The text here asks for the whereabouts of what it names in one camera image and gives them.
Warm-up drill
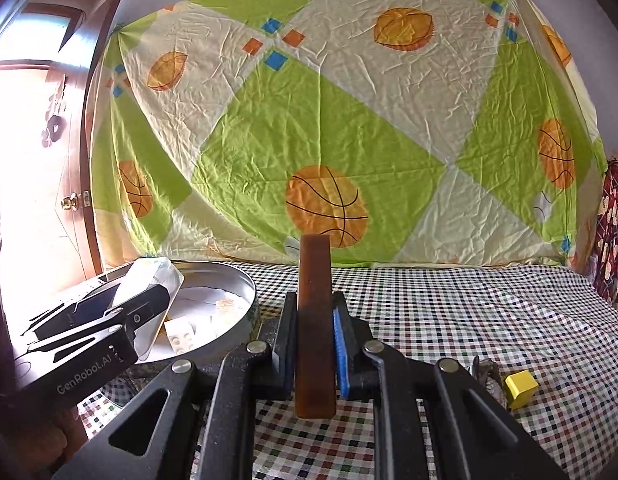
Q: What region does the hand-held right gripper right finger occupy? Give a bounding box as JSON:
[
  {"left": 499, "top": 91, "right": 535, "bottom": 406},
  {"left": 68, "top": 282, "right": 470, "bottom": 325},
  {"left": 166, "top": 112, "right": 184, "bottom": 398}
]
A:
[{"left": 331, "top": 292, "right": 570, "bottom": 480}]

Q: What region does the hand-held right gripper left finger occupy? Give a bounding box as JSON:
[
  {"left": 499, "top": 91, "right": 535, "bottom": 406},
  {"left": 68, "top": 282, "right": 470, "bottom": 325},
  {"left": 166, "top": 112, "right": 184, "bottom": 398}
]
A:
[{"left": 51, "top": 290, "right": 300, "bottom": 480}]

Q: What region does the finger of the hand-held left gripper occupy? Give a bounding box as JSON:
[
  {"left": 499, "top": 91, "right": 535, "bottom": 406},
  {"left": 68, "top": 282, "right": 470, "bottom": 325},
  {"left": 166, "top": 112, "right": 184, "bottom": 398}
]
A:
[
  {"left": 28, "top": 321, "right": 140, "bottom": 365},
  {"left": 19, "top": 282, "right": 171, "bottom": 341}
]

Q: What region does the brown rectangular bar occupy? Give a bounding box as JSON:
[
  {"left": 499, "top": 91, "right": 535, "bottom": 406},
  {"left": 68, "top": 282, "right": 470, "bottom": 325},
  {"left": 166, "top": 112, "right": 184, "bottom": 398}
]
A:
[{"left": 295, "top": 234, "right": 338, "bottom": 419}]

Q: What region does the round metal cookie tin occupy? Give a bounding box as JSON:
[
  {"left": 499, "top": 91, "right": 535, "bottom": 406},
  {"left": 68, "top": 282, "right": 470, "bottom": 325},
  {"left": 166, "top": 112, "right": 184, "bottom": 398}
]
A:
[{"left": 96, "top": 259, "right": 260, "bottom": 367}]

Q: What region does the clear box with green lid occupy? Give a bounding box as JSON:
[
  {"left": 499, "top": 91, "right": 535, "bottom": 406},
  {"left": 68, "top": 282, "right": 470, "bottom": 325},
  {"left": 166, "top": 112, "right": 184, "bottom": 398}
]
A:
[{"left": 111, "top": 257, "right": 186, "bottom": 361}]

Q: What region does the person's left hand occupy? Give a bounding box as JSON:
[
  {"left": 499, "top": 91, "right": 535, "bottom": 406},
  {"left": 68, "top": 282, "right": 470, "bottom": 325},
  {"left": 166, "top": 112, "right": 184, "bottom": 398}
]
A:
[{"left": 19, "top": 395, "right": 90, "bottom": 480}]

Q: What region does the brass door knob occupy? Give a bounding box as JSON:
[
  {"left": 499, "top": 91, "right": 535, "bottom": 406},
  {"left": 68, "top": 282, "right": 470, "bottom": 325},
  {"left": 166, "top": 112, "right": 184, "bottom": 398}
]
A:
[{"left": 60, "top": 191, "right": 92, "bottom": 211}]

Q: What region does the checkered tablecloth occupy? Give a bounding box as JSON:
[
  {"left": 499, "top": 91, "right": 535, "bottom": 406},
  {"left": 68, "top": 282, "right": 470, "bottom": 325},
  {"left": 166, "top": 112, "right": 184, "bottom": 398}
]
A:
[{"left": 76, "top": 260, "right": 618, "bottom": 480}]

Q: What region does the silver sequin pouch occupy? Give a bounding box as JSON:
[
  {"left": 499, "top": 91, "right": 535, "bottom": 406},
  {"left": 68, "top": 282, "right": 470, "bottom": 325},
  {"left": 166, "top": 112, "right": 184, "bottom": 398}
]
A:
[{"left": 472, "top": 355, "right": 508, "bottom": 404}]

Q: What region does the yellow cube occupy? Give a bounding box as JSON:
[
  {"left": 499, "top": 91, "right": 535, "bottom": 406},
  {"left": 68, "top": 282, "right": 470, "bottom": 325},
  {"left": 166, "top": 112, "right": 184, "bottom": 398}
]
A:
[{"left": 504, "top": 370, "right": 540, "bottom": 411}]

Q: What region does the hanging door ornament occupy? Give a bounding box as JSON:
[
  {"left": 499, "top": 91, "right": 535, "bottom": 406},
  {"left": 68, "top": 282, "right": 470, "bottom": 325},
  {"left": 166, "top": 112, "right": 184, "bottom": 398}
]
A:
[{"left": 41, "top": 74, "right": 68, "bottom": 148}]

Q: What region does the wooden door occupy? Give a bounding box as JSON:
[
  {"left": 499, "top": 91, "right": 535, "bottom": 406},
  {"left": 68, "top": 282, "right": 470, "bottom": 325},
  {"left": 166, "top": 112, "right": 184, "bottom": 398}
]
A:
[{"left": 0, "top": 0, "right": 126, "bottom": 281}]

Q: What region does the basketball print bed sheet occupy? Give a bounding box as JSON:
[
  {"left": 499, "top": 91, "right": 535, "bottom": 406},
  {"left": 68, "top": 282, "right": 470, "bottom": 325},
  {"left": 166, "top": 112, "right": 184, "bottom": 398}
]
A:
[{"left": 89, "top": 0, "right": 610, "bottom": 270}]

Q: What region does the red patterned cloth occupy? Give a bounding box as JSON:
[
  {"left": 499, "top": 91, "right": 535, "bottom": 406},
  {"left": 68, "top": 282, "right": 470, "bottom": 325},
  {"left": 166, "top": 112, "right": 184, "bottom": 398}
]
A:
[{"left": 592, "top": 152, "right": 618, "bottom": 311}]

